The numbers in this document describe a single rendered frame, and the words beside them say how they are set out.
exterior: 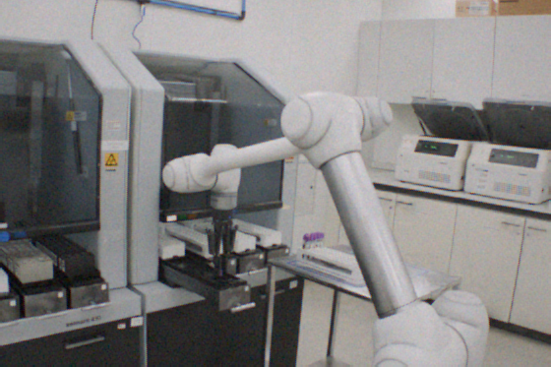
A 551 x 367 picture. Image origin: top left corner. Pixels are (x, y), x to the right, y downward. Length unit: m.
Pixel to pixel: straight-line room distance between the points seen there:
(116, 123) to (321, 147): 0.79
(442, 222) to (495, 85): 1.08
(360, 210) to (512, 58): 2.88
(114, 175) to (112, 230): 0.19
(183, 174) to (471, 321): 0.91
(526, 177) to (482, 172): 0.32
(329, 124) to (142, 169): 0.82
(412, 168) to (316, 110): 2.75
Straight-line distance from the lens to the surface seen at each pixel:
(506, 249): 3.60
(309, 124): 1.14
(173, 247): 1.94
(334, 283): 1.76
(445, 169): 3.73
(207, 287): 1.71
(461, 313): 1.26
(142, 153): 1.78
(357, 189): 1.15
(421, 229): 3.86
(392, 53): 4.34
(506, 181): 3.57
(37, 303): 1.63
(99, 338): 1.76
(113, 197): 1.75
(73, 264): 1.72
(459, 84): 4.02
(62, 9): 2.86
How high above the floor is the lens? 1.39
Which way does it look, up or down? 7 degrees down
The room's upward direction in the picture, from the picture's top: 4 degrees clockwise
